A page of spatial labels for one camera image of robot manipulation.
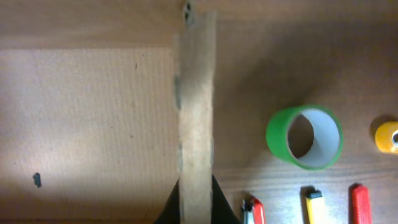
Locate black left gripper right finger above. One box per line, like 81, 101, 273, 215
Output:
211, 175, 241, 224

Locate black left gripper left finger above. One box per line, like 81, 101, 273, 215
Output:
154, 180, 180, 224

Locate green tape roll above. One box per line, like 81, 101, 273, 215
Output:
266, 105, 344, 170

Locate brown cardboard box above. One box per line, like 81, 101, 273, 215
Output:
1, 12, 217, 223

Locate red utility knife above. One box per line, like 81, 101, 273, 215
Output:
351, 185, 373, 224

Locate yellow tape roll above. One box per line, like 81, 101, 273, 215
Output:
374, 121, 397, 154

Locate red stapler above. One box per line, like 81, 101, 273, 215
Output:
241, 196, 266, 224

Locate yellow highlighter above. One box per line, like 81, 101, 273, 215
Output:
305, 190, 327, 224

